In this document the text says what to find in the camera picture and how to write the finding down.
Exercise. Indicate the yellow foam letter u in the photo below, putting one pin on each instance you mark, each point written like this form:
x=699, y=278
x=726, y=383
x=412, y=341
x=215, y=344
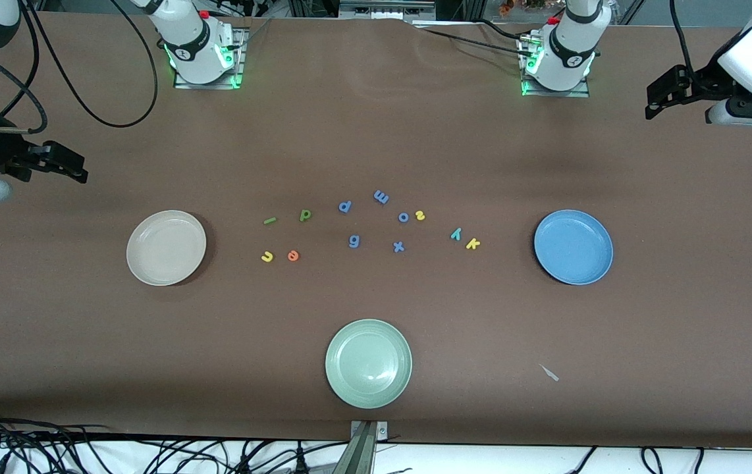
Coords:
x=270, y=257

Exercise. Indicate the green foam letter p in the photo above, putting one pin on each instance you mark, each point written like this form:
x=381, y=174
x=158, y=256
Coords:
x=305, y=214

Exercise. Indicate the yellow foam letter k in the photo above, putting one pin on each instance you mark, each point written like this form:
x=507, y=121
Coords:
x=472, y=244

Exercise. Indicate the teal foam letter y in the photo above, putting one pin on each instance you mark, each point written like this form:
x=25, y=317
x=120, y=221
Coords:
x=457, y=234

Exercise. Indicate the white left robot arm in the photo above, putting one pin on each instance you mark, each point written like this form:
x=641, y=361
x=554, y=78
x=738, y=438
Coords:
x=570, y=46

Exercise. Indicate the beige round plate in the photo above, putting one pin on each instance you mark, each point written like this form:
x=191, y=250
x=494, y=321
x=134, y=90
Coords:
x=165, y=250

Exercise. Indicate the blue round plate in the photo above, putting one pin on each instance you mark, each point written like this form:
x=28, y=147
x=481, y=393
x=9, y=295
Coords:
x=573, y=247

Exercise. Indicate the orange background object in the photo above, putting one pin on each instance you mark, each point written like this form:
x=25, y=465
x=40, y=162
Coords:
x=506, y=6

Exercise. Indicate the blue foam letter d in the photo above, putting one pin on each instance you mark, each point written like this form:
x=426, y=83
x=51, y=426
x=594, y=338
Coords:
x=348, y=205

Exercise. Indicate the blue foam letter g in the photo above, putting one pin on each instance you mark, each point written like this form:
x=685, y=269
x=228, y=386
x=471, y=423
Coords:
x=358, y=241

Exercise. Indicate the brown table cover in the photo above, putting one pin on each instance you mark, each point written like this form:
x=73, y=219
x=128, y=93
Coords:
x=376, y=131

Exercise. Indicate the white tape scrap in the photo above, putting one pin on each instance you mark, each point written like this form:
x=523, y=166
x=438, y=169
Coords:
x=550, y=374

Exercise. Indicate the blue foam letter m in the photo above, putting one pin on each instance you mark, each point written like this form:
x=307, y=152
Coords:
x=381, y=197

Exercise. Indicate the blue foam letter x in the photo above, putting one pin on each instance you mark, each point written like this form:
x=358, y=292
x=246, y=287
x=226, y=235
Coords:
x=399, y=247

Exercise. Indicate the pale green round plate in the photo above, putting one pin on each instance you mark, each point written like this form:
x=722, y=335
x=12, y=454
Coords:
x=368, y=363

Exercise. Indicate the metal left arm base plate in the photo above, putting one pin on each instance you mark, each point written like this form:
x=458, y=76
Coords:
x=580, y=93

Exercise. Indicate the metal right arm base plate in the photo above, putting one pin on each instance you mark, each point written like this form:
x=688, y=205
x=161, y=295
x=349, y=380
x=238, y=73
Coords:
x=238, y=46

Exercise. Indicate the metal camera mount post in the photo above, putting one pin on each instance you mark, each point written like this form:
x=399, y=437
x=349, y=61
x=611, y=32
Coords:
x=364, y=454

